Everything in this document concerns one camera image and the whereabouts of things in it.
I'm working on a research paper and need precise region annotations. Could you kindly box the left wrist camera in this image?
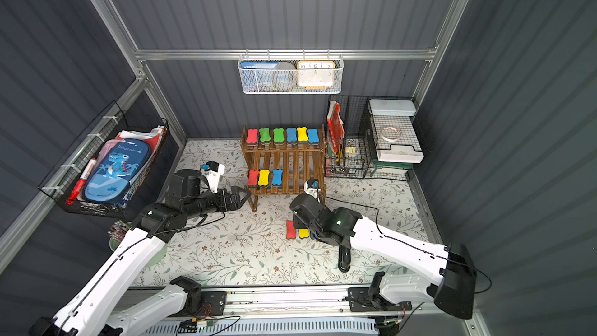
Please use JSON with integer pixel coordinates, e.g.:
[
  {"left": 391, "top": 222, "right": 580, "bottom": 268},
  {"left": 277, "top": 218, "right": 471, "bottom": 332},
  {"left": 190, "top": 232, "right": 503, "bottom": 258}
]
[{"left": 202, "top": 161, "right": 225, "bottom": 193}]

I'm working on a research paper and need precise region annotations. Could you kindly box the black stapler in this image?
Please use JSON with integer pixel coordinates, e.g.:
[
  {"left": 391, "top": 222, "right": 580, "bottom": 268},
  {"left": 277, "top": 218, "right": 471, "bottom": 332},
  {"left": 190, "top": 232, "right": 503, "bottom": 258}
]
[{"left": 337, "top": 237, "right": 351, "bottom": 273}]

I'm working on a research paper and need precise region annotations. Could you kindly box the red eraser top row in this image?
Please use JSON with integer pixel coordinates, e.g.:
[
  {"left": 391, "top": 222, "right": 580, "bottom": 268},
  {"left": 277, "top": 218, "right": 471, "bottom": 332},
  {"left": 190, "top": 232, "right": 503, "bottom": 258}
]
[{"left": 245, "top": 129, "right": 259, "bottom": 146}]

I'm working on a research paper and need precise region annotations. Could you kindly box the black wire desk organizer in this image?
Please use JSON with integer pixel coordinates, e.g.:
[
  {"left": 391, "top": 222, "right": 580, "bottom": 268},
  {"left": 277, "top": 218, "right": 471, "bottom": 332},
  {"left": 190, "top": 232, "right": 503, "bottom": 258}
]
[{"left": 326, "top": 95, "right": 422, "bottom": 182}]

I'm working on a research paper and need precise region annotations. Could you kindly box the yellow eraser bottom row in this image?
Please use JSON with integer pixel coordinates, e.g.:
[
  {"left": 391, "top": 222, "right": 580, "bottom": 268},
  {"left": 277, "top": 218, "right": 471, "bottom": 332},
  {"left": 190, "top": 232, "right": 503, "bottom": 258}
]
[
  {"left": 257, "top": 170, "right": 270, "bottom": 187},
  {"left": 298, "top": 229, "right": 310, "bottom": 239}
]

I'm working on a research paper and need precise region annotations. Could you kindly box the light blue eraser top row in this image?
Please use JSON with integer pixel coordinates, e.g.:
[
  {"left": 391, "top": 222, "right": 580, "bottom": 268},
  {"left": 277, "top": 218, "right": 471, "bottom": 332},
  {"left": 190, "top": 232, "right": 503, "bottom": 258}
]
[{"left": 286, "top": 128, "right": 298, "bottom": 145}]

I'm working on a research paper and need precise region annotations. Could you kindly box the green eraser top row left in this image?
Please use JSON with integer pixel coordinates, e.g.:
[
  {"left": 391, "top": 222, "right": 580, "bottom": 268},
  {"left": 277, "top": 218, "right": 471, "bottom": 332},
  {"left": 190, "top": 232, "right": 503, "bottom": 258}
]
[{"left": 258, "top": 128, "right": 271, "bottom": 145}]

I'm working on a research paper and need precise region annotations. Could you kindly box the white wire hanging basket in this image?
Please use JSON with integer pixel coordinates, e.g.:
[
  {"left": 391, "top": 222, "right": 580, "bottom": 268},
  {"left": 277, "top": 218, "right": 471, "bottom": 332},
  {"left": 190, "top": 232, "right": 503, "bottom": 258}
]
[{"left": 237, "top": 53, "right": 345, "bottom": 95}]

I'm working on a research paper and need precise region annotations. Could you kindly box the grey tape roll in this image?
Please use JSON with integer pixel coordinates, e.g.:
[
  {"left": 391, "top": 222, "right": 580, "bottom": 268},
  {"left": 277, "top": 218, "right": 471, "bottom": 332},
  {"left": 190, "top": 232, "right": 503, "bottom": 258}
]
[{"left": 271, "top": 62, "right": 296, "bottom": 91}]

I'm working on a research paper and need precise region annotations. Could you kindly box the black wire wall basket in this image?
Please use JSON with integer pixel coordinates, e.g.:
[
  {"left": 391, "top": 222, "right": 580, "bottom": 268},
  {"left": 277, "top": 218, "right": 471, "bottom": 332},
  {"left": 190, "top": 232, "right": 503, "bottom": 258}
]
[{"left": 39, "top": 102, "right": 169, "bottom": 219}]

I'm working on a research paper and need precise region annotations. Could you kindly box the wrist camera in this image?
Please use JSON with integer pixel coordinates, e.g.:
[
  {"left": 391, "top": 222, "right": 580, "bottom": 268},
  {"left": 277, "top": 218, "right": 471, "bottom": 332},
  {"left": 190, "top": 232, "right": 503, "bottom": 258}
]
[
  {"left": 202, "top": 161, "right": 225, "bottom": 193},
  {"left": 304, "top": 178, "right": 320, "bottom": 201}
]

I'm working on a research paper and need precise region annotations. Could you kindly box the blue box in basket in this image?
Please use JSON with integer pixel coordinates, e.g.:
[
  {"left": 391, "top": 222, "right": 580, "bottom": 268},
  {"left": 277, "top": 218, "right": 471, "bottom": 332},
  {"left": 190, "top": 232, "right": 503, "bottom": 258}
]
[{"left": 238, "top": 61, "right": 279, "bottom": 94}]

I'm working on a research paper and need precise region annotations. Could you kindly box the light blue eraser bottom row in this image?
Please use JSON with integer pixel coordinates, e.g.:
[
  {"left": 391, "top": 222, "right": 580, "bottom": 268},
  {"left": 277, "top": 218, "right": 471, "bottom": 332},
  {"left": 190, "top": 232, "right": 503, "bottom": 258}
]
[{"left": 271, "top": 169, "right": 283, "bottom": 188}]

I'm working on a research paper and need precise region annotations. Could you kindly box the blue dinosaur pencil case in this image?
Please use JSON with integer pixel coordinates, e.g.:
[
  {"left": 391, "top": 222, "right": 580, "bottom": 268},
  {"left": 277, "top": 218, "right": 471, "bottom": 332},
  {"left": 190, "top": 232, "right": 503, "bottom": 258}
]
[{"left": 82, "top": 138, "right": 150, "bottom": 204}]

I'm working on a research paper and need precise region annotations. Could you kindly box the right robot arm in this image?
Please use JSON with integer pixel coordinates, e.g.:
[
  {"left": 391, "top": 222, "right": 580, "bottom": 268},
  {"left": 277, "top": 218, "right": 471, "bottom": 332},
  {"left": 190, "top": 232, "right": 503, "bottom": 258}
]
[{"left": 290, "top": 193, "right": 478, "bottom": 320}]

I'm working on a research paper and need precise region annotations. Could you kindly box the yellow eraser top row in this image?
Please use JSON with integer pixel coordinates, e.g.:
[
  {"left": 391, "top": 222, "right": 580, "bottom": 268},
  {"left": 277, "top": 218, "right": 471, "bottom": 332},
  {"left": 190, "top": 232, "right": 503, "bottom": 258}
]
[{"left": 296, "top": 127, "right": 309, "bottom": 142}]

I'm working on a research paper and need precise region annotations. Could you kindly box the red marker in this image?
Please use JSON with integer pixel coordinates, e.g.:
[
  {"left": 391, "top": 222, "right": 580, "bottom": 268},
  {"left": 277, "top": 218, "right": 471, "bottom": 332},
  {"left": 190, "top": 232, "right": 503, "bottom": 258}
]
[{"left": 65, "top": 158, "right": 97, "bottom": 205}]

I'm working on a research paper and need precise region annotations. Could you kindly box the green eraser row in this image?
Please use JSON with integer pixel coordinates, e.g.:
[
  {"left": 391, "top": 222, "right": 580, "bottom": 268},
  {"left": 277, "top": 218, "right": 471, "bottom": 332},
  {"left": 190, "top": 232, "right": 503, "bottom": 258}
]
[
  {"left": 258, "top": 128, "right": 271, "bottom": 145},
  {"left": 273, "top": 128, "right": 285, "bottom": 145}
]

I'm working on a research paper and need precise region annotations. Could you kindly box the yellow eraser row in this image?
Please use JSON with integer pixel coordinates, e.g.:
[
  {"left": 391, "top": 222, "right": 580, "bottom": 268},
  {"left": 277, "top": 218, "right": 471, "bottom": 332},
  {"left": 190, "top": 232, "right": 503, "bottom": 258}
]
[
  {"left": 296, "top": 127, "right": 309, "bottom": 142},
  {"left": 298, "top": 229, "right": 310, "bottom": 239},
  {"left": 257, "top": 170, "right": 270, "bottom": 187}
]

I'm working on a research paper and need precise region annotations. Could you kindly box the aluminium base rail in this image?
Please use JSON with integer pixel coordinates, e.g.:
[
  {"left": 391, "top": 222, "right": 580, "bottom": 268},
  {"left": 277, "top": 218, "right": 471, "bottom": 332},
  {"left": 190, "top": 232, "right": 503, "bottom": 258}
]
[{"left": 201, "top": 285, "right": 446, "bottom": 320}]

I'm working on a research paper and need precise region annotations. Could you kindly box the yellow alarm clock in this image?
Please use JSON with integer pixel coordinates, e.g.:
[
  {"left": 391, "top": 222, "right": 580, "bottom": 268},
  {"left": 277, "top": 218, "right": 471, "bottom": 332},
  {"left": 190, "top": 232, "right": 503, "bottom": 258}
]
[{"left": 296, "top": 60, "right": 336, "bottom": 90}]

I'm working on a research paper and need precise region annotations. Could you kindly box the light blue eraser row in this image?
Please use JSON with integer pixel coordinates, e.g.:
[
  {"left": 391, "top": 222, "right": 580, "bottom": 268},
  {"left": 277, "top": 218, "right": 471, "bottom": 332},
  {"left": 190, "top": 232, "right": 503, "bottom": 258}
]
[
  {"left": 286, "top": 128, "right": 298, "bottom": 145},
  {"left": 271, "top": 169, "right": 283, "bottom": 188}
]

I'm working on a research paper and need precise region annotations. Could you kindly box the wooden two-tier shelf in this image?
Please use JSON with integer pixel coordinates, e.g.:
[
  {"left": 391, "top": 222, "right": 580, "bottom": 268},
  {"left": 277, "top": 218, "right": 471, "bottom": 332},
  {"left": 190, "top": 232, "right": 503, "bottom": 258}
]
[{"left": 240, "top": 128, "right": 326, "bottom": 212}]

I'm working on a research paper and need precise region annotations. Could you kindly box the green eraser top row right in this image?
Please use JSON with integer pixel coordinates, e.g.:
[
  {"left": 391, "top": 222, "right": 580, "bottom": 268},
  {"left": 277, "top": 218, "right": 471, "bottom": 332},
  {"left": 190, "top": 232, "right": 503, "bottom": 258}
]
[{"left": 273, "top": 128, "right": 285, "bottom": 145}]

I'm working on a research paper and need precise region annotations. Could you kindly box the red package in organizer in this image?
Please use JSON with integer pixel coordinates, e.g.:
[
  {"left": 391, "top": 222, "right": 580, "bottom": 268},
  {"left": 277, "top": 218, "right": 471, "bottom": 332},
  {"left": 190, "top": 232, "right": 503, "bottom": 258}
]
[{"left": 326, "top": 100, "right": 345, "bottom": 154}]

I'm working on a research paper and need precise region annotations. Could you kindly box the red eraser row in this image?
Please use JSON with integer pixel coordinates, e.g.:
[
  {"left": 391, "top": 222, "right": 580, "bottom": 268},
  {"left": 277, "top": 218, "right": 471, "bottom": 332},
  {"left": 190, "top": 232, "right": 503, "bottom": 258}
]
[
  {"left": 245, "top": 129, "right": 259, "bottom": 146},
  {"left": 285, "top": 220, "right": 296, "bottom": 240},
  {"left": 247, "top": 170, "right": 260, "bottom": 187}
]

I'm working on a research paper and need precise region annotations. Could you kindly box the red eraser bottom row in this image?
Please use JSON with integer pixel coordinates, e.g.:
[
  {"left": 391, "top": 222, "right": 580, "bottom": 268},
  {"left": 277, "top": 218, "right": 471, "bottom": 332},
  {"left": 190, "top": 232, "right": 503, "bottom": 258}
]
[
  {"left": 247, "top": 170, "right": 260, "bottom": 187},
  {"left": 285, "top": 220, "right": 296, "bottom": 240}
]

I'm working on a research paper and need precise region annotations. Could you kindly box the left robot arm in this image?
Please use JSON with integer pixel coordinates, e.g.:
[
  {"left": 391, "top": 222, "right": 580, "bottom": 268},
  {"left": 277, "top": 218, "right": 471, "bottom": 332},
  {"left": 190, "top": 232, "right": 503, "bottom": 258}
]
[{"left": 28, "top": 170, "right": 251, "bottom": 335}]

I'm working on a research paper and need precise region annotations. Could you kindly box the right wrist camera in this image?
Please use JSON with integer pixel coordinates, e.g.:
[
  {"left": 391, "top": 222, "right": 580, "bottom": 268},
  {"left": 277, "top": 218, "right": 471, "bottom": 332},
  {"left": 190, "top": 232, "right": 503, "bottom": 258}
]
[{"left": 304, "top": 178, "right": 320, "bottom": 201}]

